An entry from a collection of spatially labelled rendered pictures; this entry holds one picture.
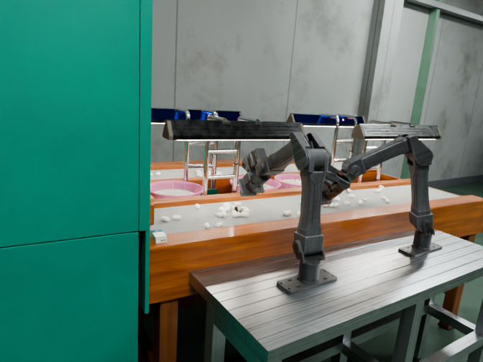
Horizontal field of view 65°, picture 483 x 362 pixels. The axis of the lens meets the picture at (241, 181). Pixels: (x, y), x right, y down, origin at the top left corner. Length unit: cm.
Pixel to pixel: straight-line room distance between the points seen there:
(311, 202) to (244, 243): 29
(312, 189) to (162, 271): 51
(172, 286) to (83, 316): 27
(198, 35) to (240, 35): 40
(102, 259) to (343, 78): 366
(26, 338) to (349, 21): 399
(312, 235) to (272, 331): 32
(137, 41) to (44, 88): 24
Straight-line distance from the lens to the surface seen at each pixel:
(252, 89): 360
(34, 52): 98
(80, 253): 107
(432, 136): 235
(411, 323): 138
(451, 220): 212
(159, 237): 118
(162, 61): 319
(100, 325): 119
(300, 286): 119
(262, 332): 99
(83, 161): 100
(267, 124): 160
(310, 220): 114
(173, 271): 121
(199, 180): 197
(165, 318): 130
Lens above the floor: 124
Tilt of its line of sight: 14 degrees down
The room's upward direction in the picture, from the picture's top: 4 degrees clockwise
